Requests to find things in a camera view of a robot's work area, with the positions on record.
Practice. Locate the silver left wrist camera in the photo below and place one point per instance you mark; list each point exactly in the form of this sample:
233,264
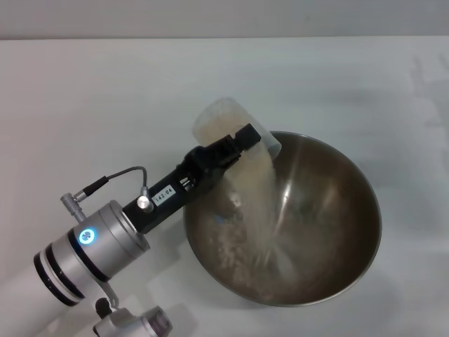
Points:
140,321

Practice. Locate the stainless steel mixing bowl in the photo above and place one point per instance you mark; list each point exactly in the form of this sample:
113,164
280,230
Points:
333,224

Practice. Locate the clear plastic measuring cup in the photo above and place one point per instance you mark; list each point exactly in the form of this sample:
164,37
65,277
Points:
217,116

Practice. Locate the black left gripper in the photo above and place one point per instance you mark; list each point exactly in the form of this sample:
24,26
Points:
168,189

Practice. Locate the white rice grains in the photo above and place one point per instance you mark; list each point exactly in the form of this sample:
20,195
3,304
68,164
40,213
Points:
259,196

